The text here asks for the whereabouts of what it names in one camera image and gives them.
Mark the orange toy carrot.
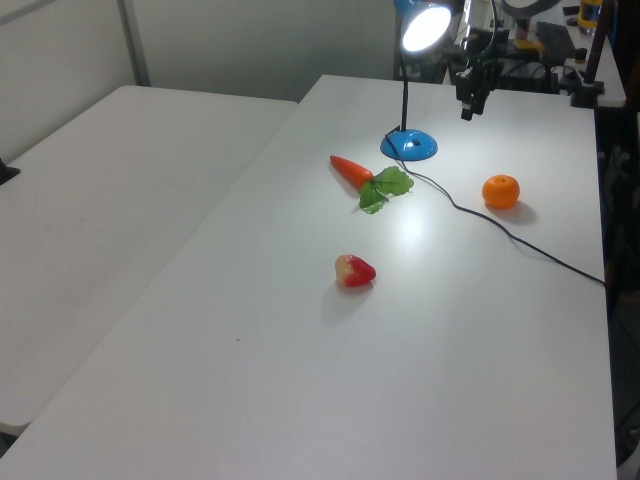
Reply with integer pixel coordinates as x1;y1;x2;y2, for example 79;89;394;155
329;154;415;215

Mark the dark brown clamp pole stand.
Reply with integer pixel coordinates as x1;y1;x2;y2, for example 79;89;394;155
569;0;616;109

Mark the black keyboard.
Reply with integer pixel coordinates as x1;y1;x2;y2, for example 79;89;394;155
534;20;576;64

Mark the orange toy mandarin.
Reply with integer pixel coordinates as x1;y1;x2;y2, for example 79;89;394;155
481;173;521;210

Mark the white side table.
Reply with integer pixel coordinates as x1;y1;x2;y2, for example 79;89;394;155
0;84;301;436

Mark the black electronics box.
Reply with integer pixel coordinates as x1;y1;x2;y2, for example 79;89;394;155
494;57;571;94

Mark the red toy strawberry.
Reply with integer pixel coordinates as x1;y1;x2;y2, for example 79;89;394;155
334;253;377;288

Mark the yellow blue container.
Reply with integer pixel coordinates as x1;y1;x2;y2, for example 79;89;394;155
577;0;601;36

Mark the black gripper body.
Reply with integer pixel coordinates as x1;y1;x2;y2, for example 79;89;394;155
453;62;499;100

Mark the dark lamp power cable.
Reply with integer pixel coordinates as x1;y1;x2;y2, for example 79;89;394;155
384;127;607;289

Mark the blue desk lamp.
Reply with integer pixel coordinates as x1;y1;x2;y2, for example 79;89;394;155
379;0;469;162

